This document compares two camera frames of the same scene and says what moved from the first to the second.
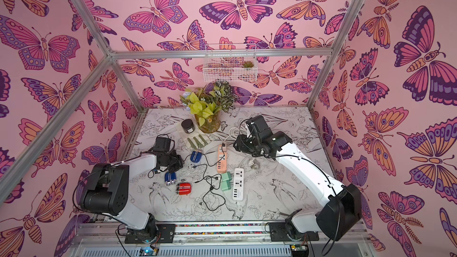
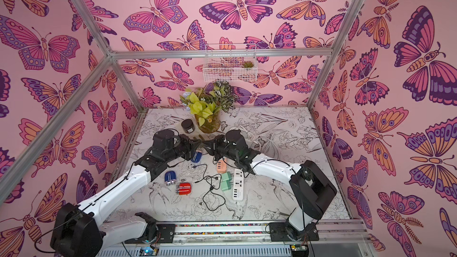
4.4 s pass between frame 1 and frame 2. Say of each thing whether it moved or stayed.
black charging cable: moved
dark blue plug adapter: stayed
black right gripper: moved
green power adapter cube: stayed
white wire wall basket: stayed
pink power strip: stayed
